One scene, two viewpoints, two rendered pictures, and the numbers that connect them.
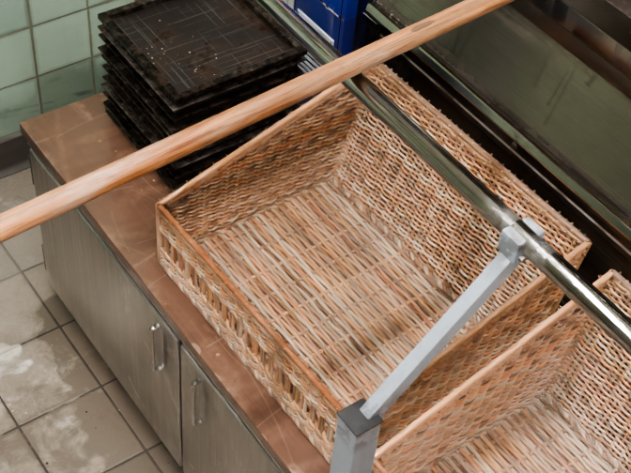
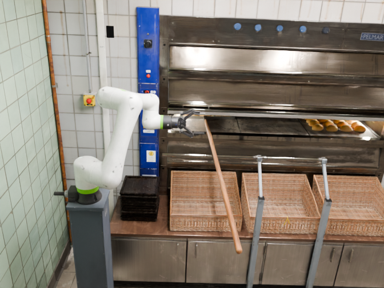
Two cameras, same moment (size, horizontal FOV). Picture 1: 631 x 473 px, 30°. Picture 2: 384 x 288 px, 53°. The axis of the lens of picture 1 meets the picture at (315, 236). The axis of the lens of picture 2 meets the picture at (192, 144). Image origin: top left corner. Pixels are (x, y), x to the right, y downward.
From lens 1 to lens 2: 2.08 m
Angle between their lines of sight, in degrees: 46
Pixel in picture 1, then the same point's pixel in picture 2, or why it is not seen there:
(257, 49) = (151, 182)
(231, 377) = (207, 234)
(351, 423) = (262, 199)
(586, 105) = (223, 150)
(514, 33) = (203, 147)
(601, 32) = (224, 135)
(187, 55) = (144, 189)
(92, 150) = (128, 226)
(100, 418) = not seen: outside the picture
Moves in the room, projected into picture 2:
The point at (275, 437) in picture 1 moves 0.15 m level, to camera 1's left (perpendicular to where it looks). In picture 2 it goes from (225, 235) to (213, 244)
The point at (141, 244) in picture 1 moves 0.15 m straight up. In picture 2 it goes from (162, 231) to (162, 215)
